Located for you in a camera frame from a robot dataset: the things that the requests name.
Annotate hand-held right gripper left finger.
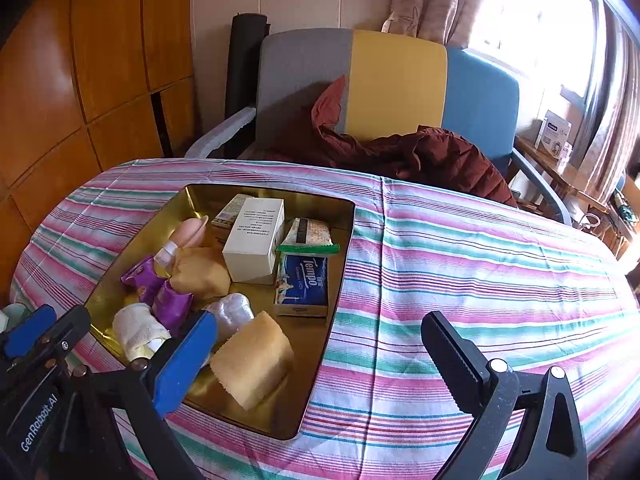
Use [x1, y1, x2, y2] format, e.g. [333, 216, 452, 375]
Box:
[65, 309, 219, 480]

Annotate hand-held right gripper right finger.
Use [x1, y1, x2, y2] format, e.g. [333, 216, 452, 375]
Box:
[421, 311, 588, 480]

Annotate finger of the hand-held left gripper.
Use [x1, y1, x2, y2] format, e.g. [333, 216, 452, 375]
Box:
[0, 304, 57, 361]
[0, 305, 92, 396]

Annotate purple packet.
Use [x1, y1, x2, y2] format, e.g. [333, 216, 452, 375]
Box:
[150, 280, 195, 333]
[120, 254, 161, 301]

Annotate yellow sponge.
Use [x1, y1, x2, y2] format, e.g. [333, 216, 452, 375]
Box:
[209, 310, 296, 411]
[172, 246, 232, 301]

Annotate white bundle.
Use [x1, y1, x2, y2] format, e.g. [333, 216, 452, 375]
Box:
[202, 292, 256, 343]

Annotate gold metal tray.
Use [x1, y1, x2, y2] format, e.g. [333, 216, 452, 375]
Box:
[82, 183, 357, 442]

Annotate pink small bottle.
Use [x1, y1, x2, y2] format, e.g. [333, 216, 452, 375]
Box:
[152, 215, 210, 271]

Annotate tall cream cardboard box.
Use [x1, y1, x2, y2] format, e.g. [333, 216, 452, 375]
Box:
[221, 196, 286, 284]

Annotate blue tissue packet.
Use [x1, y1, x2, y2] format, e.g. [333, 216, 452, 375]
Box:
[272, 252, 331, 319]

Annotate small green box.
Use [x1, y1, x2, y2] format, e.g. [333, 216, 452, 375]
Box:
[211, 193, 251, 228]

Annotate pale green object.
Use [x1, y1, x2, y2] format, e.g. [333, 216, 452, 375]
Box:
[0, 302, 26, 333]

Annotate striped tablecloth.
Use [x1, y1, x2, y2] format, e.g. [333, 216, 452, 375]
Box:
[10, 158, 640, 480]

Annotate maroon quilted jacket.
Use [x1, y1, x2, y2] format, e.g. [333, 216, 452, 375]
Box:
[260, 75, 518, 208]

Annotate wooden side table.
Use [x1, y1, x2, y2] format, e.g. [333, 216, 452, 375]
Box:
[515, 135, 611, 216]

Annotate white box with blue label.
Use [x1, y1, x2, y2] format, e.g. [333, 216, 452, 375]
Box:
[534, 110, 572, 157]

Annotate wooden wardrobe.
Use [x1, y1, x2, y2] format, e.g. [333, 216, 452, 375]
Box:
[0, 0, 201, 301]

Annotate grey pink striped curtain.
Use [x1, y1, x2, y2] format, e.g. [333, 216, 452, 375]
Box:
[575, 15, 640, 206]

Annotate grey yellow blue armchair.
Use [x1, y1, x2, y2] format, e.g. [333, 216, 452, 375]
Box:
[184, 29, 573, 226]

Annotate black rolled mat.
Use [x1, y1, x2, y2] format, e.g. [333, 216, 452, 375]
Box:
[225, 12, 271, 121]

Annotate window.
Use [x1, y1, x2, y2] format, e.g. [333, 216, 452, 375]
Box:
[470, 0, 608, 106]

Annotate beige patterned curtain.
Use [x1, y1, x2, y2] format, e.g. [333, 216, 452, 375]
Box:
[381, 0, 493, 46]

